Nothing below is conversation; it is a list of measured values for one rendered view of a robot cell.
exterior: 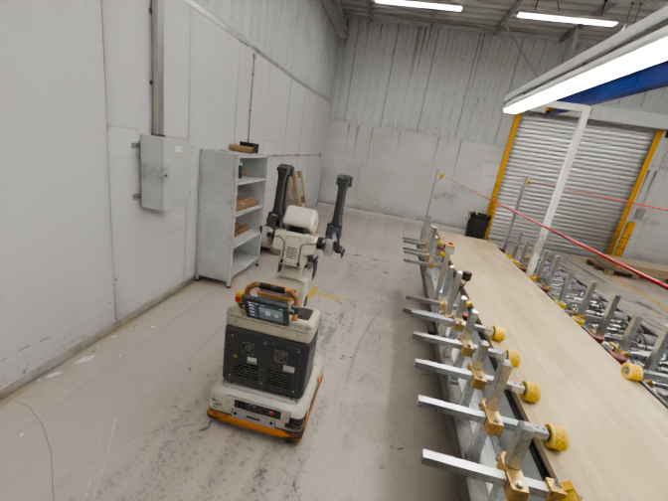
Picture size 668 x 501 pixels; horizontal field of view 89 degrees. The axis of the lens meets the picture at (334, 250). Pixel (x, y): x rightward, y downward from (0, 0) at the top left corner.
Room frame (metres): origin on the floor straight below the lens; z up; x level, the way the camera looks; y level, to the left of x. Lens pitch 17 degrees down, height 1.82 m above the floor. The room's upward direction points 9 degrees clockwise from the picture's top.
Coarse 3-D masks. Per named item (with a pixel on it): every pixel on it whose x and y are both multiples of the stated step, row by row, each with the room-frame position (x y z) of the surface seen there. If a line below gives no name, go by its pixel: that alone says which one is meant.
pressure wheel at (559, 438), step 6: (546, 426) 1.03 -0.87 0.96; (552, 426) 1.01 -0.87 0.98; (558, 426) 1.01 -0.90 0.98; (552, 432) 0.99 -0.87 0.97; (558, 432) 0.99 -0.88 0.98; (564, 432) 0.99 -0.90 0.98; (552, 438) 0.98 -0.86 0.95; (558, 438) 0.98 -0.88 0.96; (564, 438) 0.98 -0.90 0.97; (546, 444) 1.00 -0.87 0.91; (552, 444) 0.97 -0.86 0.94; (558, 444) 0.97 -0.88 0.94; (564, 444) 0.97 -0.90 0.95; (564, 450) 0.97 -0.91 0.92
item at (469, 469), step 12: (420, 456) 0.84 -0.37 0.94; (432, 456) 0.82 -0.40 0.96; (444, 456) 0.83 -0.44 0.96; (444, 468) 0.80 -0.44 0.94; (456, 468) 0.80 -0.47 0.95; (468, 468) 0.80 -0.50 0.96; (480, 468) 0.80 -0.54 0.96; (492, 468) 0.81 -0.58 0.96; (480, 480) 0.79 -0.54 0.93; (492, 480) 0.78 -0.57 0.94; (504, 480) 0.78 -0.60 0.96; (528, 480) 0.79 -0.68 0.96; (540, 492) 0.77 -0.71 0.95
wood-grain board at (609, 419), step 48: (480, 240) 4.48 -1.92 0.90; (480, 288) 2.56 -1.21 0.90; (528, 288) 2.75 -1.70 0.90; (528, 336) 1.85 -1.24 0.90; (576, 336) 1.96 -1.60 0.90; (576, 384) 1.43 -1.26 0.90; (624, 384) 1.50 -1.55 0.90; (576, 432) 1.09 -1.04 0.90; (624, 432) 1.14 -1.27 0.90; (576, 480) 0.87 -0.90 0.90; (624, 480) 0.90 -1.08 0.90
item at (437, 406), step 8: (424, 400) 1.07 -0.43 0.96; (432, 400) 1.07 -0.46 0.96; (424, 408) 1.06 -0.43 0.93; (432, 408) 1.05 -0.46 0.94; (440, 408) 1.05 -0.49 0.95; (448, 408) 1.05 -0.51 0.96; (456, 408) 1.05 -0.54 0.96; (464, 408) 1.06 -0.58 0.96; (456, 416) 1.04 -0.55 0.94; (464, 416) 1.04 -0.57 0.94; (472, 416) 1.03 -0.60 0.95; (480, 416) 1.03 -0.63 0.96; (504, 424) 1.02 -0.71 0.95; (512, 424) 1.01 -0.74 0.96; (536, 424) 1.03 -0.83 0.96; (536, 432) 1.00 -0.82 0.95; (544, 432) 1.00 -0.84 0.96
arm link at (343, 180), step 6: (342, 174) 2.41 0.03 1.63; (342, 180) 2.32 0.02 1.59; (348, 180) 2.32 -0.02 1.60; (342, 186) 2.31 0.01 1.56; (342, 192) 2.31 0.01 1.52; (336, 198) 2.31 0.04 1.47; (342, 198) 2.30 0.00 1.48; (336, 204) 2.30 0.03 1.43; (342, 204) 2.31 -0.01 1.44; (336, 210) 2.29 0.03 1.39; (336, 216) 2.28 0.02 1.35; (336, 222) 2.27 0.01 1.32; (336, 234) 2.24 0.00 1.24
